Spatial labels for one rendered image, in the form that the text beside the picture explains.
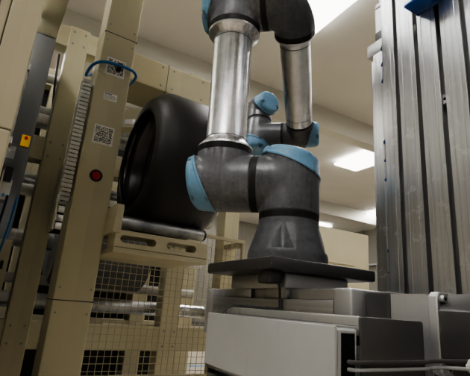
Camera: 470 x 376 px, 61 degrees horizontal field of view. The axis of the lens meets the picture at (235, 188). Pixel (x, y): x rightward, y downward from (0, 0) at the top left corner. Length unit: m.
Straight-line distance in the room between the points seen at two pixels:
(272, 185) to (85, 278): 0.91
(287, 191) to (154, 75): 1.45
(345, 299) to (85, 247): 1.10
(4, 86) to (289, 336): 0.63
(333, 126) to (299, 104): 5.29
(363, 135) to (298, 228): 6.10
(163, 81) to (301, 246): 1.52
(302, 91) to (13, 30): 0.65
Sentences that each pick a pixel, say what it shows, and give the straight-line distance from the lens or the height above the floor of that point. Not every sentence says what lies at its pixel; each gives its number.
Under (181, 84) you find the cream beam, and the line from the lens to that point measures 2.14.
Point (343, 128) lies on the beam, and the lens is 6.52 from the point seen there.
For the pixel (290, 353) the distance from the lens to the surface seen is 0.45.
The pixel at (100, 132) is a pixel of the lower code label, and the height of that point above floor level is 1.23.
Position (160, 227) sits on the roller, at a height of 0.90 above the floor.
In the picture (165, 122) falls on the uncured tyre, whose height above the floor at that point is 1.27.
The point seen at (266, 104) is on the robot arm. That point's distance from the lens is 1.23.
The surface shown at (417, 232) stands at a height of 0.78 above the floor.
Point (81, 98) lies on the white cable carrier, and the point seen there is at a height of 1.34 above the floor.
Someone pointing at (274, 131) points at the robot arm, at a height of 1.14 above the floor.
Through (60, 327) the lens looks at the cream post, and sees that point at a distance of 1.49.
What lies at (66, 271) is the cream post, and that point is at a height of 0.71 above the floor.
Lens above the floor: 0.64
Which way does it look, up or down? 17 degrees up
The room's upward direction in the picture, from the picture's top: 4 degrees clockwise
